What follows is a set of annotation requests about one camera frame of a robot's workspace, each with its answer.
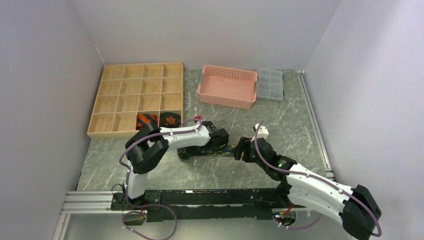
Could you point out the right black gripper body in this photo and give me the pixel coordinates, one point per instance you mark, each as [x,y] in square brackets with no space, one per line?
[248,156]

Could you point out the dark rolled tie orange leaf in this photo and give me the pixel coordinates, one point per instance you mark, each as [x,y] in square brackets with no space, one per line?
[169,119]

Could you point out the aluminium frame rail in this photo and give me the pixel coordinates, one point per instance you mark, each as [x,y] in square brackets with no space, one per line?
[86,215]

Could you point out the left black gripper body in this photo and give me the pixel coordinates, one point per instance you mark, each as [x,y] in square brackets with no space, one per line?
[194,150]

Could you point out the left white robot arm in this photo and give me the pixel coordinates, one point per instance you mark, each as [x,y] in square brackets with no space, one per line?
[146,148]

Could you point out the orange navy striped tie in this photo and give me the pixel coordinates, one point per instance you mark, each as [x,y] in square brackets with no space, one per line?
[143,119]

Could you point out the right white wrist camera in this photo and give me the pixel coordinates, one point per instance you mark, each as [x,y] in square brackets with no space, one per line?
[260,132]

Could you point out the blue yellow floral tie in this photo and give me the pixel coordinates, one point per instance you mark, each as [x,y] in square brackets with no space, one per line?
[222,151]

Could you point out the wooden compartment tray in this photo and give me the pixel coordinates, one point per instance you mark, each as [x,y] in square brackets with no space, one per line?
[126,90]

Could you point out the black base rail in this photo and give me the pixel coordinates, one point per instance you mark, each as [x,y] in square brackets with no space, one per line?
[199,204]

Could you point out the pink plastic basket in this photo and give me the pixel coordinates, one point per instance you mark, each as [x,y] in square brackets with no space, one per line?
[229,87]

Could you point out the clear plastic organizer box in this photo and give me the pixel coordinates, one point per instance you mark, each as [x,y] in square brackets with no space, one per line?
[269,85]

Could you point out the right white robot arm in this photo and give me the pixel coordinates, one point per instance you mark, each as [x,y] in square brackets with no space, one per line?
[353,207]

